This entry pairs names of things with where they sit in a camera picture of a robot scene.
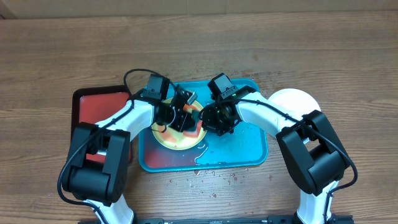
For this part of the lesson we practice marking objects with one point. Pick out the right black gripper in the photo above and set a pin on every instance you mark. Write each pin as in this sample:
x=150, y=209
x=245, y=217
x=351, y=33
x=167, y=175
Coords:
x=212, y=126

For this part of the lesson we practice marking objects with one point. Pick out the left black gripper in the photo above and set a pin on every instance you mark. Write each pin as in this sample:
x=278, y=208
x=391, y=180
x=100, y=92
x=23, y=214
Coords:
x=184, y=116

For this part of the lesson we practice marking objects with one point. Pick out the yellow-green plate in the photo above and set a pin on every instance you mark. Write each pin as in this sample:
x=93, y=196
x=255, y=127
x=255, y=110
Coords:
x=175, y=140

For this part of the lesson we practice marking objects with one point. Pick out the white plate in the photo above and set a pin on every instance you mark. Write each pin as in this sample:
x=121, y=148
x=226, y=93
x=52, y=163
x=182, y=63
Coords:
x=295, y=99

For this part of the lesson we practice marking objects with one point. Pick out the red sponge with green pad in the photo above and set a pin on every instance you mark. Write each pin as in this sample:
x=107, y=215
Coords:
x=194, y=110

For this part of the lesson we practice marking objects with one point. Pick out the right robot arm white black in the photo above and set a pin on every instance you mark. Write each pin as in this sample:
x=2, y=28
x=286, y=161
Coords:
x=313, y=154

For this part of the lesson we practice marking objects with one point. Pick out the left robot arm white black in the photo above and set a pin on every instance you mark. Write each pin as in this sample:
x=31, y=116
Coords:
x=95, y=171

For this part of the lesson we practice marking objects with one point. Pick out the teal plastic tray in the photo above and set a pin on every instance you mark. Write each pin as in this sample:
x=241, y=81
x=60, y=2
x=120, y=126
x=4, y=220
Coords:
x=247, y=146

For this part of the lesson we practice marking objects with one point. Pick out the dark red tray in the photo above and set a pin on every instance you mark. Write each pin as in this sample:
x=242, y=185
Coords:
x=95, y=104

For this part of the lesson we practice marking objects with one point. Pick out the black rail at table edge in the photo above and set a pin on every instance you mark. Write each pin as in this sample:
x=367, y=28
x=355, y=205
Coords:
x=217, y=220

